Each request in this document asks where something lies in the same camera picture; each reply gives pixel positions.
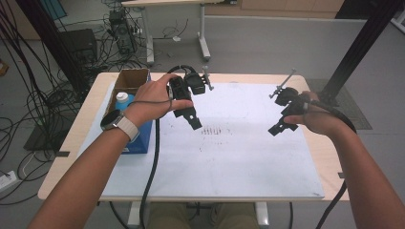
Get light wooden table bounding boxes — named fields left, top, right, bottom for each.
left=37, top=72, right=352, bottom=202

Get person's left hand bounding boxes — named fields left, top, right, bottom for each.
left=123, top=73, right=195, bottom=128

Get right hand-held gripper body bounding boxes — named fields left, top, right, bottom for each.
left=268, top=68, right=309, bottom=117

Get wooden cabinet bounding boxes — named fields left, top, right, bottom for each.
left=204, top=0, right=347, bottom=18

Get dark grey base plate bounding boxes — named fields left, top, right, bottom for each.
left=23, top=108, right=77, bottom=152

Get short looped black cable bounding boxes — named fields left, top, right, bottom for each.
left=166, top=65, right=199, bottom=77

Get person's khaki trousers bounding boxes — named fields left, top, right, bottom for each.
left=146, top=201, right=261, bottom=229

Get teal panel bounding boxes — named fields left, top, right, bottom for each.
left=39, top=0, right=68, bottom=20

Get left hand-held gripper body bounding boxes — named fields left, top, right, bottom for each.
left=167, top=65, right=214, bottom=119

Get white power strip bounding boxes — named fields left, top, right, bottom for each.
left=0, top=170, right=17, bottom=192

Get blue bottle with white cap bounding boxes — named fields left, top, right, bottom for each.
left=114, top=91, right=137, bottom=113

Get blue cardboard box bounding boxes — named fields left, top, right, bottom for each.
left=103, top=68, right=154, bottom=155

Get wristwatch with beige strap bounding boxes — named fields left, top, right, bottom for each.
left=99, top=109, right=140, bottom=143

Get black computer tower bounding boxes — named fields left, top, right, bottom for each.
left=108, top=9, right=138, bottom=55

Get white table leg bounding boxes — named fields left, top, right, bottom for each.
left=254, top=201, right=270, bottom=227
left=126, top=200, right=149, bottom=228

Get left gripper thick black cable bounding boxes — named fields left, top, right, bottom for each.
left=139, top=117, right=160, bottom=228

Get person's right hand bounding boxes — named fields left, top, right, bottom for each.
left=283, top=91, right=352, bottom=136

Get black box on floor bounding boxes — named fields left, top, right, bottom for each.
left=60, top=28, right=99, bottom=66

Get background desk with white legs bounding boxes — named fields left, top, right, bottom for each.
left=120, top=0, right=238, bottom=65

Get white table mat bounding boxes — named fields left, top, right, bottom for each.
left=77, top=81, right=325, bottom=198

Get black metal post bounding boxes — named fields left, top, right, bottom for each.
left=13, top=0, right=92, bottom=96
left=318, top=0, right=405, bottom=106

